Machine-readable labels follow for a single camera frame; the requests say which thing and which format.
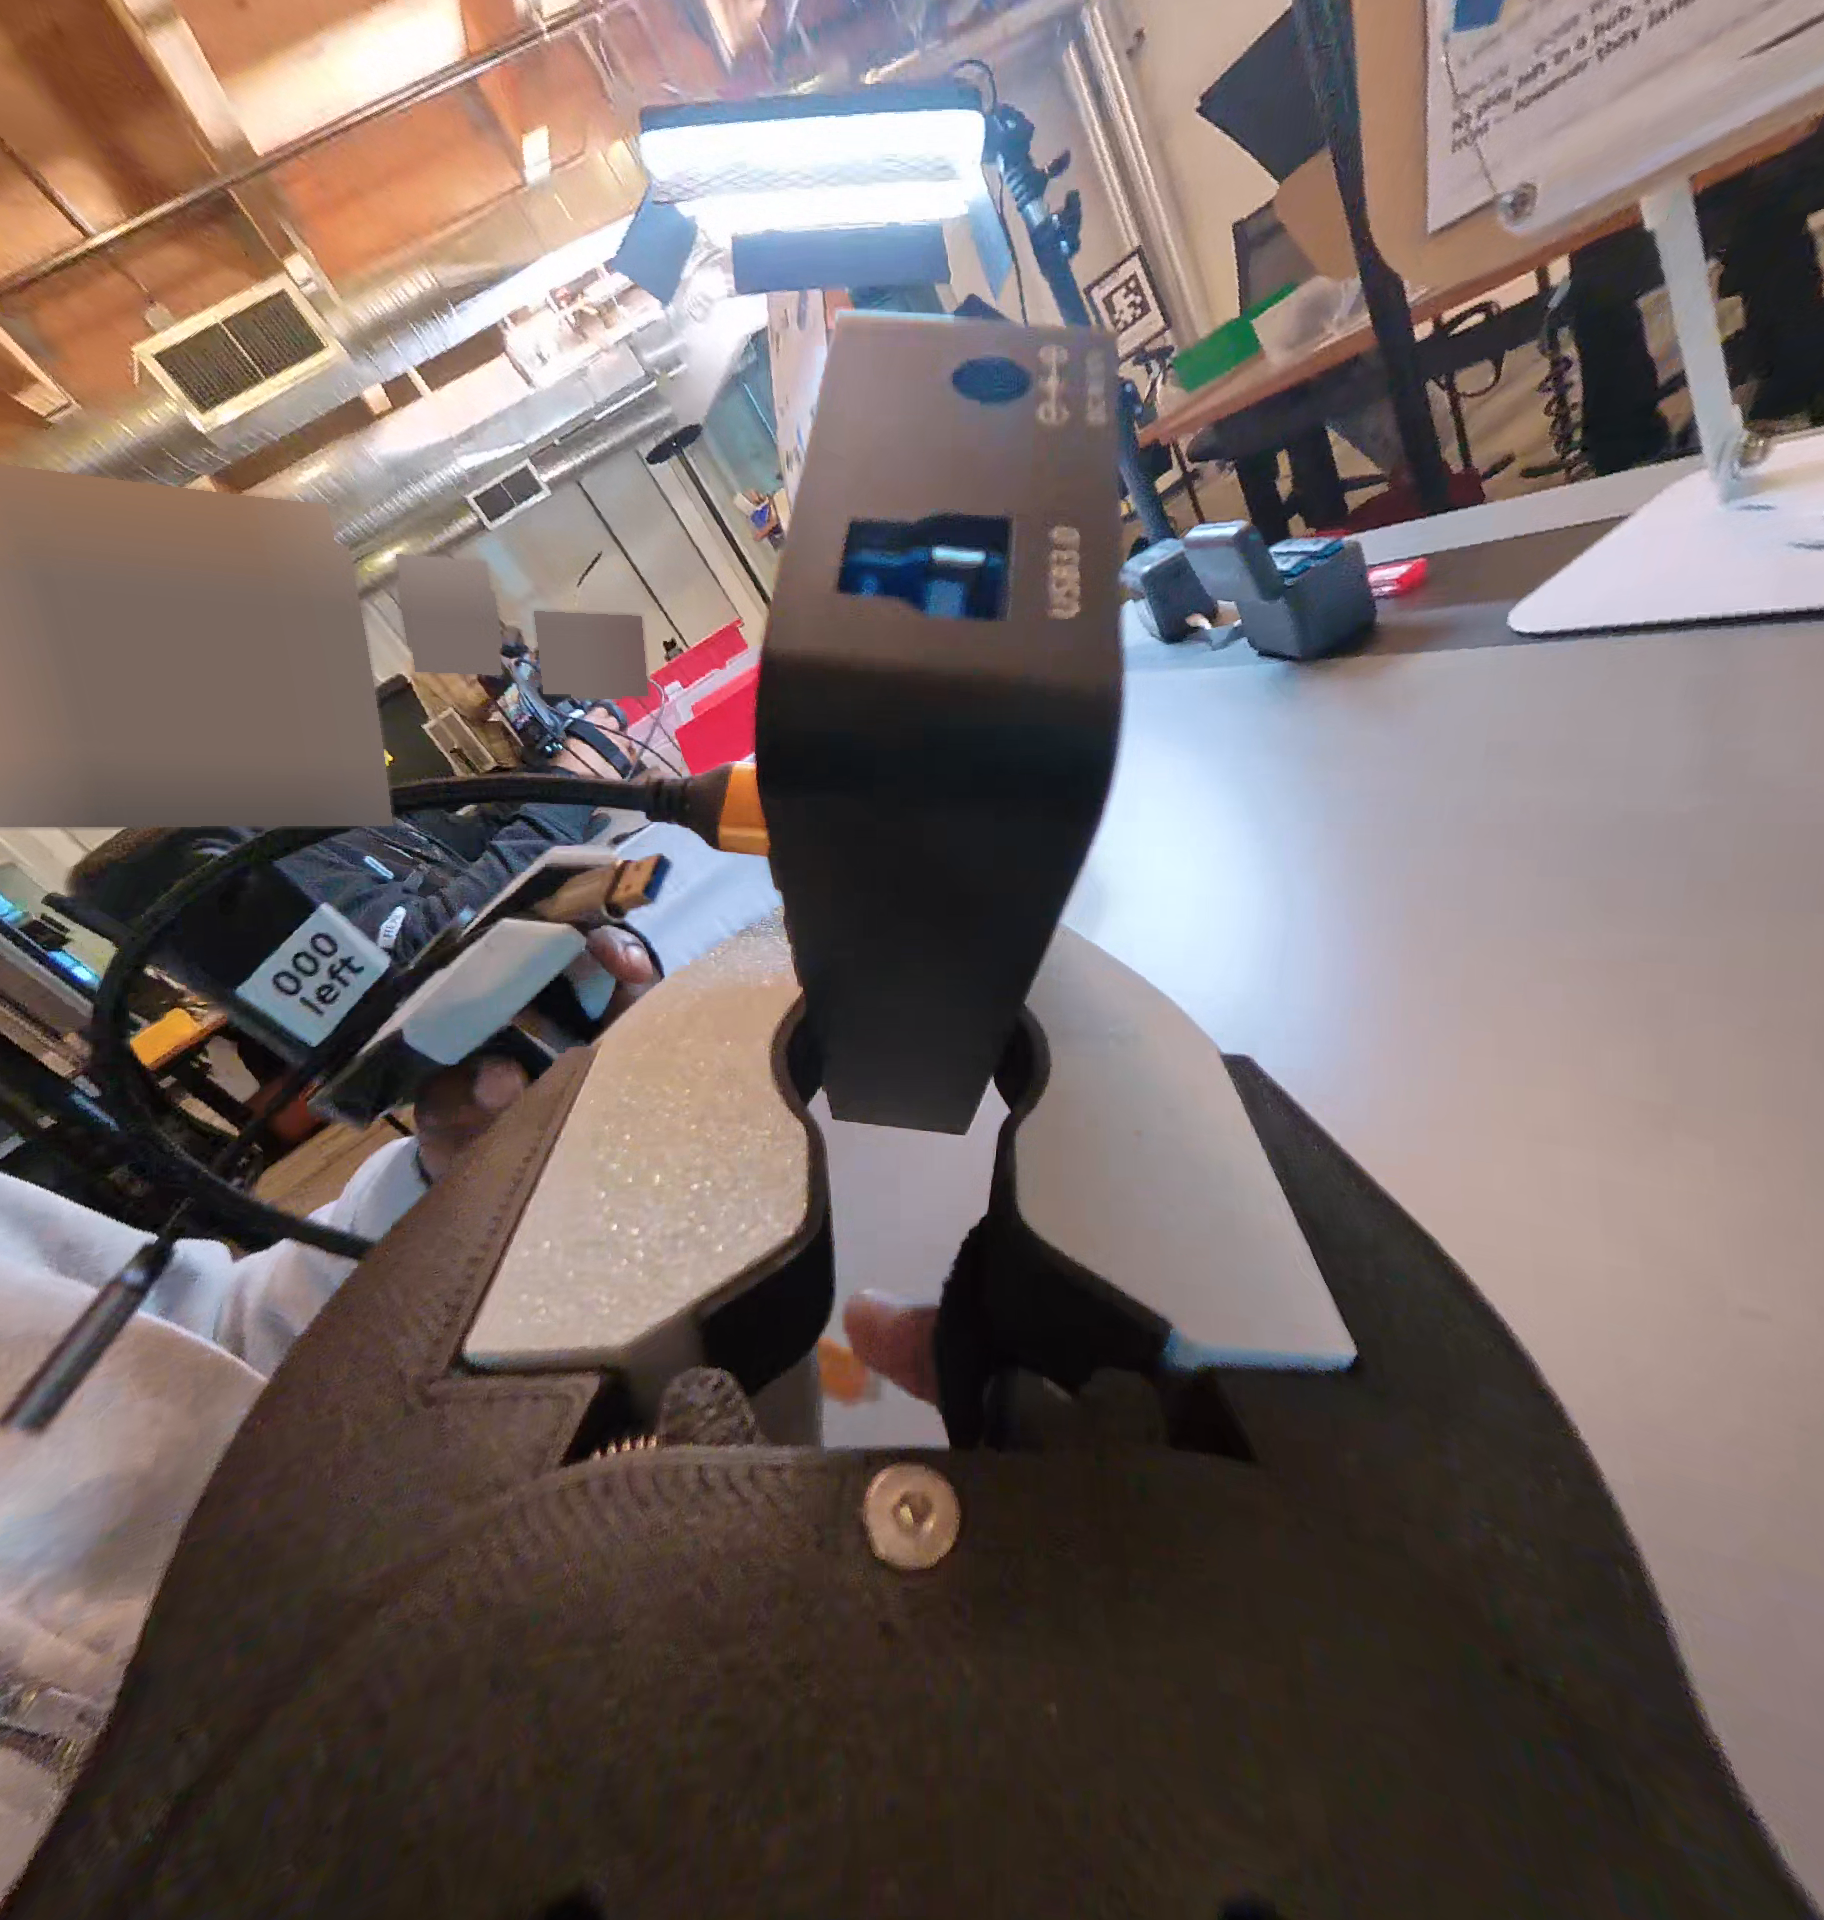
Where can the black light flag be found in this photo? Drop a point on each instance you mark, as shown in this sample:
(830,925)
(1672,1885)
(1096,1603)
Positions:
(1271,91)

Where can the black usb hub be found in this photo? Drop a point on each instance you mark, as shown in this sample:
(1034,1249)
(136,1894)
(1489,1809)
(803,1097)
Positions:
(927,780)

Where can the person's left hand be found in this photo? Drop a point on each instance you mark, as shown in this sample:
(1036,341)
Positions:
(471,1110)

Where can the person's right hand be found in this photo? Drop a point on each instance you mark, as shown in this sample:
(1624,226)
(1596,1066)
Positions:
(891,1346)

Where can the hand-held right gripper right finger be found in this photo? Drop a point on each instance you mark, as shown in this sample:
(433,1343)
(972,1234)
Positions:
(1166,1200)

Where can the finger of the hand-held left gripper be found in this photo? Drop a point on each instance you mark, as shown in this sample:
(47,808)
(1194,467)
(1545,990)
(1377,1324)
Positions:
(531,888)
(491,982)

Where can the silver ventilation duct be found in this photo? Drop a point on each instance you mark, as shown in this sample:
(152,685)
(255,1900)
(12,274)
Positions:
(447,428)

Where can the small red item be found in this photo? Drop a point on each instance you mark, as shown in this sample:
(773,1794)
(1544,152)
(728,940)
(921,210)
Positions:
(1391,572)

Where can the air vent grille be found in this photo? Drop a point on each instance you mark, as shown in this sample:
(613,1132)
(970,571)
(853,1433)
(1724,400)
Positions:
(507,488)
(237,352)

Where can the black light stand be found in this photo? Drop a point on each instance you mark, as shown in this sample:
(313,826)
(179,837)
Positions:
(1044,210)

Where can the black round-headed pole stand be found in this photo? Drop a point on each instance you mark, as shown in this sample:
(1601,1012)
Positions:
(1362,255)

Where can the green plastic bin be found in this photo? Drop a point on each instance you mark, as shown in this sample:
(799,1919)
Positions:
(1220,352)

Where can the wooden table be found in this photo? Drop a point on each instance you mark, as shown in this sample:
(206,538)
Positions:
(1332,357)

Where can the fiducial marker tag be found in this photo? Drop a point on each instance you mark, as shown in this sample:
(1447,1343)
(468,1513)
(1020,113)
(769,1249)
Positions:
(1130,293)

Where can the person's white hoodie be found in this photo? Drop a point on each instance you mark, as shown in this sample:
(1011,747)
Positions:
(57,1500)

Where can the wooden poster board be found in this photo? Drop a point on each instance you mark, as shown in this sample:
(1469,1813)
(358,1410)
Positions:
(1571,219)

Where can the red plastic bin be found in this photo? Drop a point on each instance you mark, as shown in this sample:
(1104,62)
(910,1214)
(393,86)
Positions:
(702,661)

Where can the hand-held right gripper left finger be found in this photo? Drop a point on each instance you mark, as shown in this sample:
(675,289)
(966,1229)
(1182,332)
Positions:
(656,1170)

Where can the led light panel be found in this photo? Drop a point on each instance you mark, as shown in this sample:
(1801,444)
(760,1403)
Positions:
(807,151)

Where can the black floor lamp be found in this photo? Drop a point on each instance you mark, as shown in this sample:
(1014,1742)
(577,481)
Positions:
(683,442)

